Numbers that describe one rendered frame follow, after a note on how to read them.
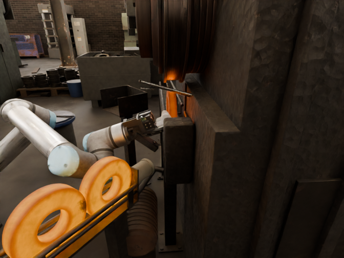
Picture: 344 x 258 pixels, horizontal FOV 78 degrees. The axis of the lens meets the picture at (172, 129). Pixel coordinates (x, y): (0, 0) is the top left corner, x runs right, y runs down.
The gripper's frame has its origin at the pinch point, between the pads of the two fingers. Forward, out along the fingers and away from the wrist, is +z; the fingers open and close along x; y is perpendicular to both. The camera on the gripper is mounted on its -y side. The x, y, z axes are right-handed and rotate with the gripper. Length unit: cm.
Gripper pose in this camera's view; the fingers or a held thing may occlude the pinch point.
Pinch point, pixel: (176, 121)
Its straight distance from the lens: 83.8
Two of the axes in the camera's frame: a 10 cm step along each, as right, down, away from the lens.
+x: -0.7, -4.2, 9.1
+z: 9.5, -3.1, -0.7
